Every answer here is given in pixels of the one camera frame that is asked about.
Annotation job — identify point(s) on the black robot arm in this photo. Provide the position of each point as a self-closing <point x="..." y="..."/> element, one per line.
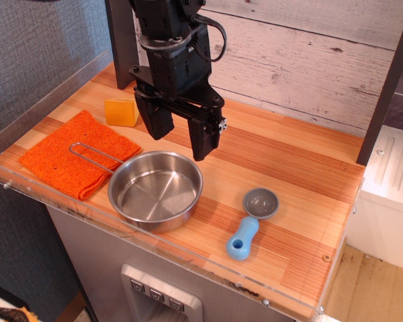
<point x="157" y="12"/>

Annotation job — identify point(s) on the white cabinet at right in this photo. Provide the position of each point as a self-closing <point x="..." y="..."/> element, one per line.
<point x="375" y="225"/>

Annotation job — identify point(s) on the dark upright post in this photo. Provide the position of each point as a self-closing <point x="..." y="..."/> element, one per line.
<point x="383" y="103"/>
<point x="122" y="32"/>

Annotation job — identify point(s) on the clear acrylic guard rail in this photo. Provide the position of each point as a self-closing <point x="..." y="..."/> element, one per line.
<point x="311" y="169"/>

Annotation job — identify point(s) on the orange towel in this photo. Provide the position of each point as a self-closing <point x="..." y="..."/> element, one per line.
<point x="78" y="157"/>

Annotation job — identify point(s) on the grey toy kitchen cabinet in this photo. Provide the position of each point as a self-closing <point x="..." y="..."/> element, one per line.
<point x="98" y="257"/>

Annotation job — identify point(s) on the silver dispenser button panel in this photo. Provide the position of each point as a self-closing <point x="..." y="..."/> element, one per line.
<point x="158" y="296"/>

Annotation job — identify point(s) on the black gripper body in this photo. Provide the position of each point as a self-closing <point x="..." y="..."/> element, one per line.
<point x="178" y="71"/>

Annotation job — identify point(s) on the orange cloth at bottom left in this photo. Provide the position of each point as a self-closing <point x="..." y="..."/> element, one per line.
<point x="17" y="315"/>

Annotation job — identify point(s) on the dark right upright post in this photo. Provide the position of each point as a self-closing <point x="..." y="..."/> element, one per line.
<point x="383" y="103"/>

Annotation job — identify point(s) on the yellow cheese wedge block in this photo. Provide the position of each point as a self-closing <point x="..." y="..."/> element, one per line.
<point x="121" y="112"/>

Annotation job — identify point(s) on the steel pan with wire handle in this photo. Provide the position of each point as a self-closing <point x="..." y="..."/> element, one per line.
<point x="156" y="191"/>

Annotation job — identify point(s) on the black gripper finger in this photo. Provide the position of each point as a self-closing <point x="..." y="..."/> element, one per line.
<point x="157" y="119"/>
<point x="204" y="137"/>

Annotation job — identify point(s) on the blue spoon with grey bowl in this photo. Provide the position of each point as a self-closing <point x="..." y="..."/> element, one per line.
<point x="259" y="204"/>

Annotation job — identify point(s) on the dark left upright post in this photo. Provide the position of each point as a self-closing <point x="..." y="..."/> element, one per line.
<point x="122" y="32"/>

